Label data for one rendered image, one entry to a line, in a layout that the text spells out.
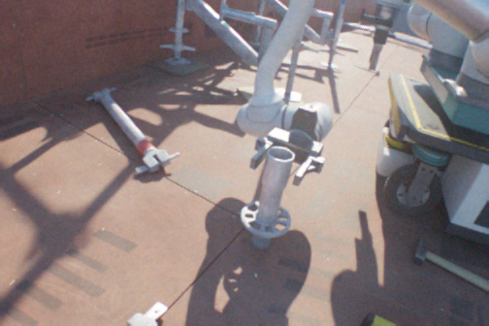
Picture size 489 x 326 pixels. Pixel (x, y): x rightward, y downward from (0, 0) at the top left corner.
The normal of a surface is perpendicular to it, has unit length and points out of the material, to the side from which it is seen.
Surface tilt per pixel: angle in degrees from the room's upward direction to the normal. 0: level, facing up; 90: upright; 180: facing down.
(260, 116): 83
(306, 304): 0
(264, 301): 0
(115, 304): 0
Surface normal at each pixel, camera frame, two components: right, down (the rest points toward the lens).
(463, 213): -0.36, 0.41
